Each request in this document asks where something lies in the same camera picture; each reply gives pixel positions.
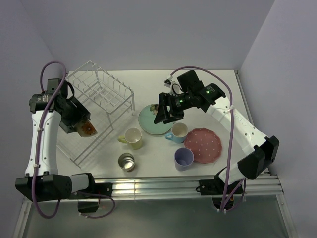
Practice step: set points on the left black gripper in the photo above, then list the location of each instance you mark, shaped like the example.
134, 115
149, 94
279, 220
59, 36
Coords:
80, 112

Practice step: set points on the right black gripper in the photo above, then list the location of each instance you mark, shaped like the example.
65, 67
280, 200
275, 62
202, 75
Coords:
163, 114

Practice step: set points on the white floral bowl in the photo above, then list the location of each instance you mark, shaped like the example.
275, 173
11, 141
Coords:
85, 129

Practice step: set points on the yellow green mug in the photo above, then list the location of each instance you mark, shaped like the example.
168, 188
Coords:
132, 137

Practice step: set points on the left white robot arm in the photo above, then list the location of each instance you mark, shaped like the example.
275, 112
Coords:
41, 181

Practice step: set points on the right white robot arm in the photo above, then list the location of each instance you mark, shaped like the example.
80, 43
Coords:
260, 150

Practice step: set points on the light blue mug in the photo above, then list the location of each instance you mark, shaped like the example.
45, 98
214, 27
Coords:
178, 133

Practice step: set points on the teal floral plate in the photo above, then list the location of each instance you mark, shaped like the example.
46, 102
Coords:
146, 121

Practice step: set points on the lavender plastic cup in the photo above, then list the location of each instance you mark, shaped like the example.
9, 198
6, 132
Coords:
183, 158

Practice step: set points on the pink polka dot plate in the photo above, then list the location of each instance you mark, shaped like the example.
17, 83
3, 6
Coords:
205, 145

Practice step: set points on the stainless steel cup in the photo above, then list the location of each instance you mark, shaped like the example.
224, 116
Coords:
126, 162

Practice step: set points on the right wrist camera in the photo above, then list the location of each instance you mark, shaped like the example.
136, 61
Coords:
173, 86

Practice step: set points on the white wire dish rack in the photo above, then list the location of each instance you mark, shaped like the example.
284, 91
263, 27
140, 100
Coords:
109, 101

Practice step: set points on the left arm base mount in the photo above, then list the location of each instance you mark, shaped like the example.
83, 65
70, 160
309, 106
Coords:
89, 204

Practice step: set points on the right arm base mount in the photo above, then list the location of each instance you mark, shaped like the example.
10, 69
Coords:
230, 198

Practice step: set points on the aluminium frame rail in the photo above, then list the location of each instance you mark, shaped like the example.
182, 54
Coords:
182, 187

